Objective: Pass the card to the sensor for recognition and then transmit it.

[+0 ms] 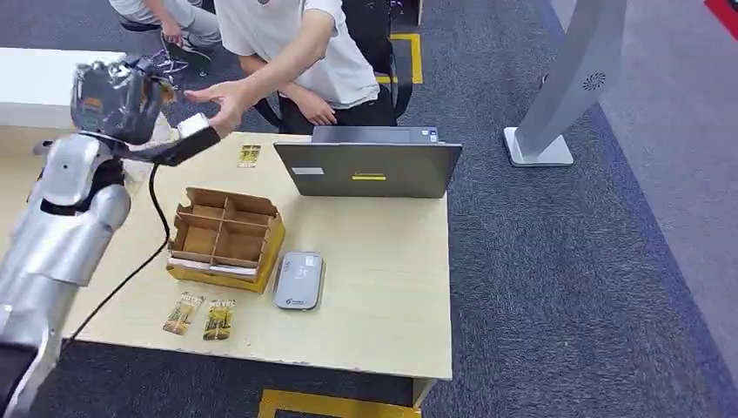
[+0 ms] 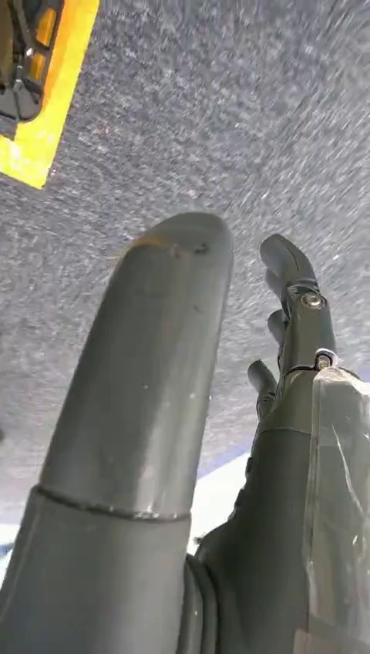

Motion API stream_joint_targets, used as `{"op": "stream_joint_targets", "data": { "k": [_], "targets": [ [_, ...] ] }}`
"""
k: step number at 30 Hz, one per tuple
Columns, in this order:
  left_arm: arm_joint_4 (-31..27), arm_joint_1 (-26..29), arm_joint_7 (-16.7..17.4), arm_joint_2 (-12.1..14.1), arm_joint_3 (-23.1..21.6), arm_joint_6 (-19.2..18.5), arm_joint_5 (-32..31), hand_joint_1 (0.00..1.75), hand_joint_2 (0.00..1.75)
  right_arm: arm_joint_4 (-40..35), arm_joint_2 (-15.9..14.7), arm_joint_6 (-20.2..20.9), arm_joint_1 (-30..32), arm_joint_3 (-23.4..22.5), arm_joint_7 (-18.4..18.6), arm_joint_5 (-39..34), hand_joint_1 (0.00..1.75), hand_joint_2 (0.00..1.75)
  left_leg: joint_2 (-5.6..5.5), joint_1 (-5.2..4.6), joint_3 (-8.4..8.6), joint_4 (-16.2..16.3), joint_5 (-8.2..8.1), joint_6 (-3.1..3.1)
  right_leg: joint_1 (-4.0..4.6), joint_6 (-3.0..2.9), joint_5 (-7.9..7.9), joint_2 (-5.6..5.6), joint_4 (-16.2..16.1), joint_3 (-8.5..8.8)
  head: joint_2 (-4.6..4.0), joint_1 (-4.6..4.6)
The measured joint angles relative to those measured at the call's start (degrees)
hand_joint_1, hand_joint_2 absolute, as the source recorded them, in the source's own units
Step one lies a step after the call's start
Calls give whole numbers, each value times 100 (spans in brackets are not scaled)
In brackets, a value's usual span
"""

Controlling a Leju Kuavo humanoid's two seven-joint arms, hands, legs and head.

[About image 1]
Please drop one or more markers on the person's right hand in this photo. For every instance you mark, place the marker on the person's right hand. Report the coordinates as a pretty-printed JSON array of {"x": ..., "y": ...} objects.
[{"x": 317, "y": 109}]

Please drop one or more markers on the person's left hand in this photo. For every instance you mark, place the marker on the person's left hand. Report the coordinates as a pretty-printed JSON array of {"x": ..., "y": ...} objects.
[{"x": 230, "y": 98}]

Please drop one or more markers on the yellow printed card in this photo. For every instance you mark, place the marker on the yellow printed card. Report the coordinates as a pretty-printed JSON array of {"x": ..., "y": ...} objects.
[
  {"x": 183, "y": 313},
  {"x": 249, "y": 156},
  {"x": 219, "y": 319}
]

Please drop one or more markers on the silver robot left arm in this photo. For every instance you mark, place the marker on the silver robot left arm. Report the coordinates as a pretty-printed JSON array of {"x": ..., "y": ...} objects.
[{"x": 63, "y": 231}]

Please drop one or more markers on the person in chair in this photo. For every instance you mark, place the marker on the person in chair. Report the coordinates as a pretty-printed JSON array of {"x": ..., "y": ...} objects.
[{"x": 323, "y": 57}]

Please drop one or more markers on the grey laptop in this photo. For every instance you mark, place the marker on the grey laptop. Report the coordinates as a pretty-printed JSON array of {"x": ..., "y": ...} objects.
[{"x": 369, "y": 170}]

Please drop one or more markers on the crouching person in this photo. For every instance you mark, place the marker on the crouching person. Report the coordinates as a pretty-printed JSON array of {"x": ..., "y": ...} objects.
[{"x": 190, "y": 17}]

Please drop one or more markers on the black office chair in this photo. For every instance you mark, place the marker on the black office chair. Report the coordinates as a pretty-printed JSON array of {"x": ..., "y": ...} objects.
[{"x": 369, "y": 34}]

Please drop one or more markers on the wooden compartment box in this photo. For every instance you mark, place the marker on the wooden compartment box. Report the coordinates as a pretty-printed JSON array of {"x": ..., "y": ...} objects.
[{"x": 248, "y": 210}]

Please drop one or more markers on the stack of cards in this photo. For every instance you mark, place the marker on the stack of cards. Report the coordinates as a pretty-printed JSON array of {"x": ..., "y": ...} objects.
[{"x": 213, "y": 268}]

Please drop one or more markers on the grey flat pocket device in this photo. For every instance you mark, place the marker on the grey flat pocket device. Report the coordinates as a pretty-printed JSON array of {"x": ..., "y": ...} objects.
[{"x": 298, "y": 281}]

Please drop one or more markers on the grey round desk grommet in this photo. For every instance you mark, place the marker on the grey round desk grommet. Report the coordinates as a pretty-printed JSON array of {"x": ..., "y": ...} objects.
[{"x": 41, "y": 147}]

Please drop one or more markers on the white desk partition box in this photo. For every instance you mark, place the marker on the white desk partition box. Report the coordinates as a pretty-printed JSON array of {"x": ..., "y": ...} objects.
[{"x": 34, "y": 86}]

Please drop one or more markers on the grey pillar stand, white base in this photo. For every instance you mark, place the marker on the grey pillar stand, white base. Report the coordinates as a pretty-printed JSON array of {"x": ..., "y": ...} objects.
[{"x": 571, "y": 69}]

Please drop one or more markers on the red floor mat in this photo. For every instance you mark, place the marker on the red floor mat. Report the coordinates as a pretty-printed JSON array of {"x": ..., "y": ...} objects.
[{"x": 725, "y": 14}]

